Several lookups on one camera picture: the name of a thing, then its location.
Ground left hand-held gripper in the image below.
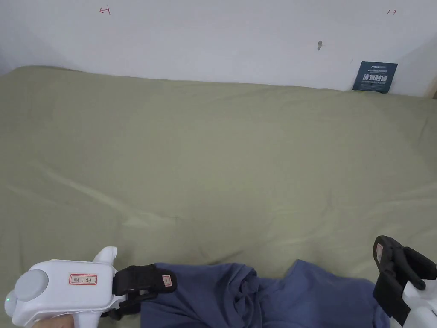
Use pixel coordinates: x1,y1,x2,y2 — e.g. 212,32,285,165
5,246,178,328

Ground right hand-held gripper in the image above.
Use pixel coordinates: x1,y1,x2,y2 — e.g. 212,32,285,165
372,235,437,328

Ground dark blue garment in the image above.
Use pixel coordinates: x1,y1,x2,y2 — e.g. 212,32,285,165
140,259,392,328

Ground person's left hand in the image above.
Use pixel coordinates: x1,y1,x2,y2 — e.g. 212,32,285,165
32,314,75,328

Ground bed with pale green sheet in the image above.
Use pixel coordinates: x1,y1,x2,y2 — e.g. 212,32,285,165
0,65,437,328

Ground dark blue printed card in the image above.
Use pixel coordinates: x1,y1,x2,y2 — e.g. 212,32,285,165
352,61,399,94

